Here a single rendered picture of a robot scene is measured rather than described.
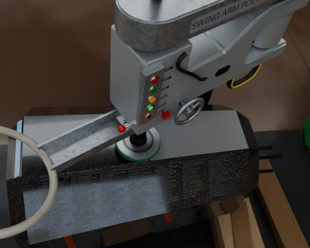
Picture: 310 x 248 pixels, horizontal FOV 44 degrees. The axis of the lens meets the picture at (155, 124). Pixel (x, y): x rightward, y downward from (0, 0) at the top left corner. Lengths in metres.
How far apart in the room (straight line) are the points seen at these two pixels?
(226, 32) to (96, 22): 2.29
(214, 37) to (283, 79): 2.08
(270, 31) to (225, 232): 1.24
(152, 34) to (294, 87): 2.53
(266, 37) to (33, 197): 1.27
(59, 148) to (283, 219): 1.67
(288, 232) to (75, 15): 2.60
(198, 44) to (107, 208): 0.89
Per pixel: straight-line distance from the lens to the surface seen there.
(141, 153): 1.82
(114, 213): 1.93
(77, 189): 1.87
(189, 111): 1.56
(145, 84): 1.29
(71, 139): 1.62
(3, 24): 3.80
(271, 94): 3.46
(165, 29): 1.19
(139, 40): 1.21
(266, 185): 2.82
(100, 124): 1.66
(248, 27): 1.59
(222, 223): 2.48
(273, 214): 2.75
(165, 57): 1.28
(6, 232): 1.34
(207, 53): 1.54
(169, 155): 1.89
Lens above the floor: 2.44
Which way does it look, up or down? 55 degrees down
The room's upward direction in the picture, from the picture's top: 10 degrees clockwise
